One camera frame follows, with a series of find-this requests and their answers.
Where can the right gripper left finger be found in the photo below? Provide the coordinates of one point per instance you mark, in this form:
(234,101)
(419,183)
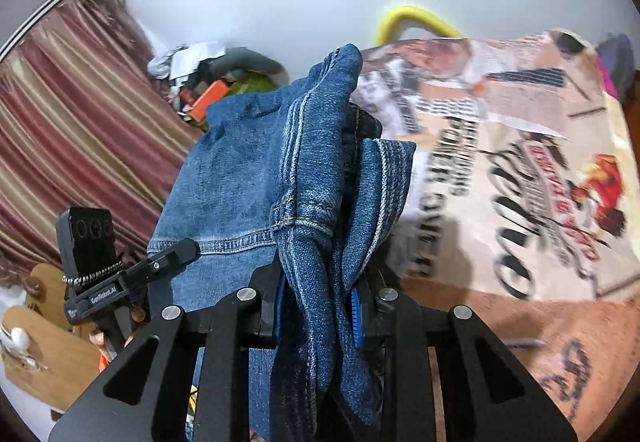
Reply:
(144,394)

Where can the green bag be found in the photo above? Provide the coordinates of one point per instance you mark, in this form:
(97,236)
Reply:
(251,83)

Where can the yellow pillow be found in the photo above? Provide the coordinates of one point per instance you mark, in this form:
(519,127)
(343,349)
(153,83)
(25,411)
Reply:
(399,15)

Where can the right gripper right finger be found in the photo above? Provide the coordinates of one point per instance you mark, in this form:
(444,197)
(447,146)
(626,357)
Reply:
(447,369)

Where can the newspaper print bed blanket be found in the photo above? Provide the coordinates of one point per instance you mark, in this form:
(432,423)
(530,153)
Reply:
(523,203)

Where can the striped red curtain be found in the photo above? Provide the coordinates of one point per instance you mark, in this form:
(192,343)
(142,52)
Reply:
(82,124)

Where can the orange box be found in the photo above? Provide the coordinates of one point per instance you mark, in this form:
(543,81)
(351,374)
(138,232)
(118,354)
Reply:
(216,91)

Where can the dark backpack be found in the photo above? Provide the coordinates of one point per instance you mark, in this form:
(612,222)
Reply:
(617,58)

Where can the blue denim jacket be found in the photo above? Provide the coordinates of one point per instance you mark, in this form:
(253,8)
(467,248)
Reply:
(302,176)

